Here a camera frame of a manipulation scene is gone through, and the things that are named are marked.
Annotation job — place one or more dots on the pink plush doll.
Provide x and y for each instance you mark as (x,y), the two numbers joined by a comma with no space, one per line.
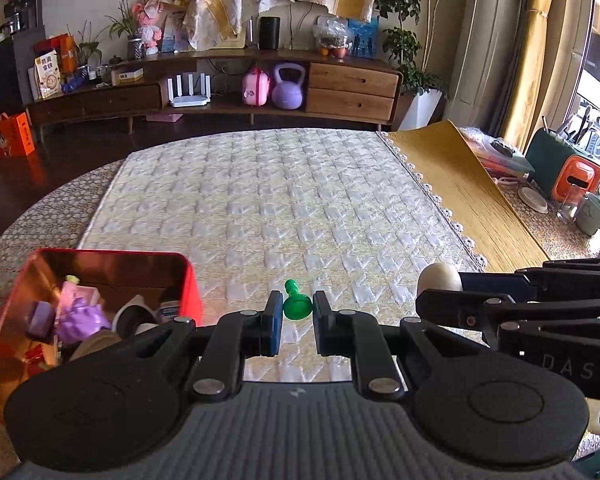
(150,25)

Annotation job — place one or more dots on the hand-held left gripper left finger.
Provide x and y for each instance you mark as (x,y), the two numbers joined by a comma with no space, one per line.
(272,326)

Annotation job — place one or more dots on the blue photo box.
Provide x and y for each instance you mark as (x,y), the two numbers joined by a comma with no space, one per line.
(363,37)

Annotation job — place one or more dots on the beige toy egg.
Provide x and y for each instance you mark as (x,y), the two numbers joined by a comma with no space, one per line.
(440,278)

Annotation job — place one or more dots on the black cylinder speaker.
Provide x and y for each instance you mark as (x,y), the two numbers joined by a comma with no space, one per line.
(269,34)

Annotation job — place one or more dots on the small dark teapot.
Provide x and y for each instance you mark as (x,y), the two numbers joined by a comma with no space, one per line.
(116,60)

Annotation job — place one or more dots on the tall potted tree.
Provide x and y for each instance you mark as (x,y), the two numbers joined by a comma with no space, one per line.
(410,10)

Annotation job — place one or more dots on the small grey striped jar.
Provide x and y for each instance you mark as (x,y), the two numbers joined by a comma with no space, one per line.
(169,313)

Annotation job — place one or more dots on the green plastic pawn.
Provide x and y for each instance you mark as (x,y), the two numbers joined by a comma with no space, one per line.
(297,308)

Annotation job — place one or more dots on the white standing air conditioner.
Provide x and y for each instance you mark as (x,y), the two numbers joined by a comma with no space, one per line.
(480,50)

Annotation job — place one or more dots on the clear drinking glass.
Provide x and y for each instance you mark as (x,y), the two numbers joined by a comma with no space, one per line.
(567,207)

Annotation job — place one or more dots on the wooden media cabinet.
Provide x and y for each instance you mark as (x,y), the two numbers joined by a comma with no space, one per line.
(352,83)

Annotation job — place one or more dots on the clear bag of fruit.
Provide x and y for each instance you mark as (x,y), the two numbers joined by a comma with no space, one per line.
(331,37)

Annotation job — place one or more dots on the white router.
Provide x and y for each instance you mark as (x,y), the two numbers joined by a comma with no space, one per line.
(189,101)

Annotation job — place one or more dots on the yellow wood-grain mat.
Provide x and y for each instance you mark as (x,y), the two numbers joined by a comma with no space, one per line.
(460,185)

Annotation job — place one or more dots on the purple spiky toy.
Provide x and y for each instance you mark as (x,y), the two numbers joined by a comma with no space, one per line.
(80,321)

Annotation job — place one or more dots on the orange carton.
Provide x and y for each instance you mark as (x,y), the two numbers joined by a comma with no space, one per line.
(62,50)

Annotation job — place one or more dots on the round white lid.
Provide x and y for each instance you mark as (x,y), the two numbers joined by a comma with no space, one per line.
(533,200)

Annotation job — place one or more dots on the printed cereal bag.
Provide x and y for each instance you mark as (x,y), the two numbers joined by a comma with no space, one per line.
(48,77)

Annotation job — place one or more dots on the green and orange organizer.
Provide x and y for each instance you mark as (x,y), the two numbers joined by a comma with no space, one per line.
(545,165)

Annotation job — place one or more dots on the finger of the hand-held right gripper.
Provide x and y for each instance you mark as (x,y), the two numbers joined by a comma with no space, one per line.
(455,306)
(500,286)

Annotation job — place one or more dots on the black cabinet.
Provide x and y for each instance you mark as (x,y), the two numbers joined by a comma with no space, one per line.
(7,75)

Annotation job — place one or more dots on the small potted plant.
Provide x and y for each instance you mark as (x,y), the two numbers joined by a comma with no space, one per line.
(85,55)

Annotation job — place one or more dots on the cream quilted mat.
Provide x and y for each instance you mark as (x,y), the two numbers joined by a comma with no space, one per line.
(280,200)

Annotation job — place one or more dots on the illustrated picture card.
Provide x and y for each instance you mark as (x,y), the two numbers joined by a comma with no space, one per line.
(174,32)

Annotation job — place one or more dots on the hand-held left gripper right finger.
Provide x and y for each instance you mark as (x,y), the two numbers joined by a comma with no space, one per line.
(323,326)

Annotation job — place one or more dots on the pink ribbed tray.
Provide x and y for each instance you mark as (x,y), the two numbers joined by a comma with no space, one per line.
(75,293)

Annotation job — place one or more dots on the lace pattern tablecloth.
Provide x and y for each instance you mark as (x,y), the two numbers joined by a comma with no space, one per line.
(40,210)

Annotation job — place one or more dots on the red tin box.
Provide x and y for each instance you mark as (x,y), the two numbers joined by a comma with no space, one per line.
(130,271)

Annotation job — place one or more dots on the pile of plastic packets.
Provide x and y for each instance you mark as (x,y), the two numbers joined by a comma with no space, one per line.
(495,157)

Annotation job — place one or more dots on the flat pink box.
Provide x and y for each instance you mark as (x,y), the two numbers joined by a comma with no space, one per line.
(163,117)

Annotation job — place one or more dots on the small yellow green toy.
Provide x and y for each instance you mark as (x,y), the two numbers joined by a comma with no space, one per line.
(72,279)

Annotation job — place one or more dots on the green mug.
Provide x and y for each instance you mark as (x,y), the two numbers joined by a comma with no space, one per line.
(591,215)

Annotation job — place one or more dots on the pink toy case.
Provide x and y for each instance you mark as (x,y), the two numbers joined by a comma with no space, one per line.
(256,89)

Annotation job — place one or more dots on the small red case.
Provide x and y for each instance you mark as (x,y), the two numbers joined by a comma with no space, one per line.
(40,361)

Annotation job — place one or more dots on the purple block toy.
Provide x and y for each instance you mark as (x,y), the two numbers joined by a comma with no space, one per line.
(41,320)

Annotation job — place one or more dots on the slim silver bottle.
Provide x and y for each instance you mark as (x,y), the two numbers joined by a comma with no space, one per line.
(254,34)

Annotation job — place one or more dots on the plant in striped pot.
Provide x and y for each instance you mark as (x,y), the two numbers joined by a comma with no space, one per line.
(134,47)

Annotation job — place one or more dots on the yellow curtain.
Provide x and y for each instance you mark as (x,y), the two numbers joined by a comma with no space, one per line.
(535,60)

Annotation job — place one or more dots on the yellow and white box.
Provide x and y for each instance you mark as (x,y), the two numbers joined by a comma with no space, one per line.
(127,76)

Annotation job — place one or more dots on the purple kettlebell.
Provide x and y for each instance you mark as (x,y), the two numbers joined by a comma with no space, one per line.
(288,92)

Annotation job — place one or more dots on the black coffee machine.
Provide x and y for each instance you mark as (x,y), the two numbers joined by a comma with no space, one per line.
(22,15)

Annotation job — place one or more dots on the orange gift bag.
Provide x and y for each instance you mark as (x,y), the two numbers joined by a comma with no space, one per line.
(11,136)

